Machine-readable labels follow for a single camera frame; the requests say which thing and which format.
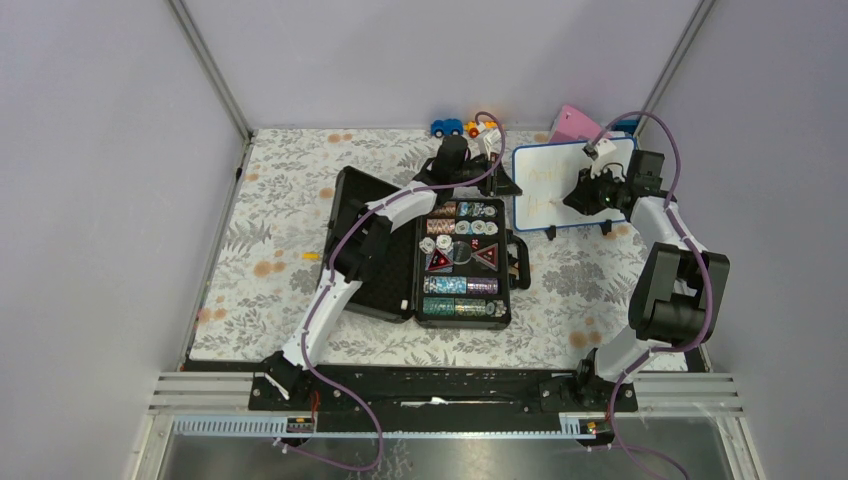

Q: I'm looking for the red triangle all-in marker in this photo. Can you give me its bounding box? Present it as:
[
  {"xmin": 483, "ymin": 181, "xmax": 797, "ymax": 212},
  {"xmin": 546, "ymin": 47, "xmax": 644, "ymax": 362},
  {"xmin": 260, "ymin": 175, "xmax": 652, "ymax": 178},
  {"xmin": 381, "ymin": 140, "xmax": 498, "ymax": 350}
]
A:
[{"xmin": 426, "ymin": 249, "xmax": 454, "ymax": 273}]

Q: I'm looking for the blue toy car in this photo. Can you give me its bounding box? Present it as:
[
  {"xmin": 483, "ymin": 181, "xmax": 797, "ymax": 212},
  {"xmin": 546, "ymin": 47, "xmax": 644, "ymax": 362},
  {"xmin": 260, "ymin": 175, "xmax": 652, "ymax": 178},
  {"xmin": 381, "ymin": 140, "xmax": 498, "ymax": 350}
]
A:
[{"xmin": 430, "ymin": 118, "xmax": 465, "ymax": 138}]

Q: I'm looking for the orange toy car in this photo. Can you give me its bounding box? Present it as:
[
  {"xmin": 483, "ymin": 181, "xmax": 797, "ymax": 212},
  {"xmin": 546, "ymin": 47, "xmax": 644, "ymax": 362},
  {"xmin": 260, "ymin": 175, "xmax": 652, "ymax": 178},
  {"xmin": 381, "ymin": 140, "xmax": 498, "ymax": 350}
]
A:
[{"xmin": 464, "ymin": 121, "xmax": 497, "ymax": 139}]

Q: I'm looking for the clear dealer button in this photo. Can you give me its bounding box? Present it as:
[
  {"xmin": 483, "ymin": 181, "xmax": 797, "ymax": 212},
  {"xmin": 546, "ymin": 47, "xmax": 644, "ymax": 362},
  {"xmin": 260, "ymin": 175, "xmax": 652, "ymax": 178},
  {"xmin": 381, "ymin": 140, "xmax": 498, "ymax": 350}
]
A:
[{"xmin": 452, "ymin": 241, "xmax": 473, "ymax": 265}]

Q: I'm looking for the black poker chip case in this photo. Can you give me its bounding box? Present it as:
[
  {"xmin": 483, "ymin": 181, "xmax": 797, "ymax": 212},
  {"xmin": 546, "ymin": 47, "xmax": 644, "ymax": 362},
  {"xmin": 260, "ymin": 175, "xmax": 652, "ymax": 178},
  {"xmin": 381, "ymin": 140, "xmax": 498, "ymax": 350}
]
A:
[{"xmin": 324, "ymin": 167, "xmax": 531, "ymax": 330}]

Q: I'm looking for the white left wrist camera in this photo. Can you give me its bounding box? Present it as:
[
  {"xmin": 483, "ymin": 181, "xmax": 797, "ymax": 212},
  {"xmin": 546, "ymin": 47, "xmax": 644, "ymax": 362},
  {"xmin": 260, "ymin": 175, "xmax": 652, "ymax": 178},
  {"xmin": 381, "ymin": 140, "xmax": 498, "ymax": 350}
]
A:
[{"xmin": 476, "ymin": 128, "xmax": 504, "ymax": 157}]

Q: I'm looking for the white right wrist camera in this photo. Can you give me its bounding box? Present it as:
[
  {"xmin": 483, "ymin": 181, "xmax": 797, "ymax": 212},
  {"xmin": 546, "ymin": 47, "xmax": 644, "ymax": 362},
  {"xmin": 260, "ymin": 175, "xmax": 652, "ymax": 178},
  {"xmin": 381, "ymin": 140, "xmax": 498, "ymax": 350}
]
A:
[{"xmin": 583, "ymin": 138, "xmax": 625, "ymax": 179}]

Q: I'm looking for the blue block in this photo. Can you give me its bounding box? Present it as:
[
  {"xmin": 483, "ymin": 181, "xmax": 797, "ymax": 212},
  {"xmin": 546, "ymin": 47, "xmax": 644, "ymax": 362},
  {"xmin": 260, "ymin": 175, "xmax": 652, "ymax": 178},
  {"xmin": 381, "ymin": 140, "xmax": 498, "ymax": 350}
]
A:
[{"xmin": 611, "ymin": 118, "xmax": 640, "ymax": 135}]

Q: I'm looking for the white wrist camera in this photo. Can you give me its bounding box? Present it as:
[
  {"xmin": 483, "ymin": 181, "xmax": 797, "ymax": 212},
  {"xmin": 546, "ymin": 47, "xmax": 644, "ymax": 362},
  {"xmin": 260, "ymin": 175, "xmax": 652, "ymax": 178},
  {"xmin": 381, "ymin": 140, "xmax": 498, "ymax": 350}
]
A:
[
  {"xmin": 476, "ymin": 128, "xmax": 504, "ymax": 157},
  {"xmin": 583, "ymin": 138, "xmax": 625, "ymax": 179}
]

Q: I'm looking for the pink box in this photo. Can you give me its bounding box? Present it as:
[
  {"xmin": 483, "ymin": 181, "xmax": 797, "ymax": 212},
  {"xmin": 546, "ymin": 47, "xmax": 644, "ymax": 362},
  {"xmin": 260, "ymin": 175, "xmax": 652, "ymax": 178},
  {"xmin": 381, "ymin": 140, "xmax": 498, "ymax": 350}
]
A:
[{"xmin": 548, "ymin": 104, "xmax": 602, "ymax": 144}]

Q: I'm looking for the floral table cloth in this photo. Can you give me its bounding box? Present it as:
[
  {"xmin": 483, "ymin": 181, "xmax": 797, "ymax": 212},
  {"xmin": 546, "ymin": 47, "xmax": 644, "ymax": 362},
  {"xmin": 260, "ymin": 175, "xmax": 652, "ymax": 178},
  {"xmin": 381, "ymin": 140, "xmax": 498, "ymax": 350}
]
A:
[{"xmin": 185, "ymin": 129, "xmax": 648, "ymax": 370}]

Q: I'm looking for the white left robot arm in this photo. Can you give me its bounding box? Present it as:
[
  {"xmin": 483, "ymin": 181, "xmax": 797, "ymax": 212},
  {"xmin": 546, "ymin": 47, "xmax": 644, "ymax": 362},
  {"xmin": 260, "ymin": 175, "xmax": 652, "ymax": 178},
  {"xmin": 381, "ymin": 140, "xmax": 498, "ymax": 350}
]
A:
[{"xmin": 259, "ymin": 129, "xmax": 506, "ymax": 411}]

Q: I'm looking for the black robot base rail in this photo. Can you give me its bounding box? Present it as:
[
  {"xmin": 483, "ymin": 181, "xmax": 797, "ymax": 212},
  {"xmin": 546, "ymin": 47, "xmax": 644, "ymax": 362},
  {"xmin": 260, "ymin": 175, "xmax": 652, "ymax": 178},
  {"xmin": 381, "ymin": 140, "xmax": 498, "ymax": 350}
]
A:
[{"xmin": 248, "ymin": 361, "xmax": 638, "ymax": 434}]

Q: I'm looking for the blue framed whiteboard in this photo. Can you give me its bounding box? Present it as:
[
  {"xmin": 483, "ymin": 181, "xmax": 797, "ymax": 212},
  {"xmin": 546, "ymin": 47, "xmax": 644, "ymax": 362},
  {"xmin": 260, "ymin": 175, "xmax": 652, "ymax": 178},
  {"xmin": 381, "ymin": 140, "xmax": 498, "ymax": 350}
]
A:
[{"xmin": 512, "ymin": 141, "xmax": 625, "ymax": 232}]

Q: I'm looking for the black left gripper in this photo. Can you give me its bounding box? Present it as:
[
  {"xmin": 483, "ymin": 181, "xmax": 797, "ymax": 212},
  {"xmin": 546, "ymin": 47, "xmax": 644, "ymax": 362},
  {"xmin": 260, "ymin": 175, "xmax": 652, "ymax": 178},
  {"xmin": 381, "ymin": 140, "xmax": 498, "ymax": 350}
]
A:
[{"xmin": 448, "ymin": 151, "xmax": 519, "ymax": 196}]

